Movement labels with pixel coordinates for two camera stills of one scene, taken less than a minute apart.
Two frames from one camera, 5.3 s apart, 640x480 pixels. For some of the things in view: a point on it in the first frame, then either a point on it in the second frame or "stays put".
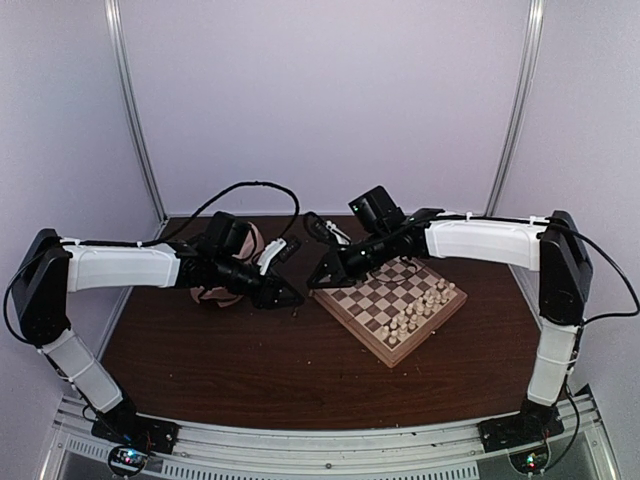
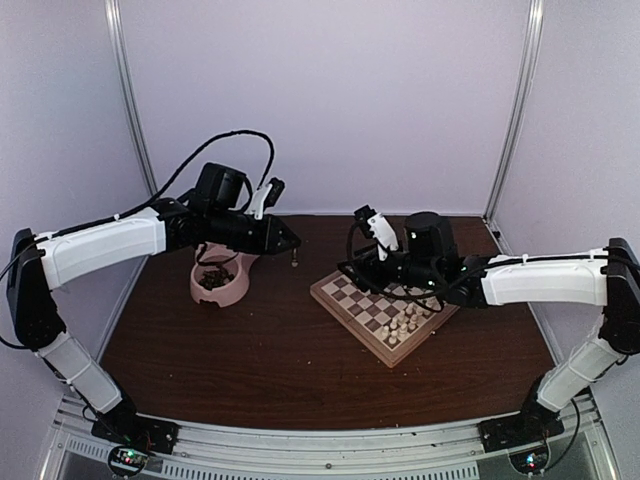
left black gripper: x=267 y=296 to x=274 y=226
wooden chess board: x=393 y=310 stays put
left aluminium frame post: x=115 y=28 stays put
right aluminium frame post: x=535 y=23 stays put
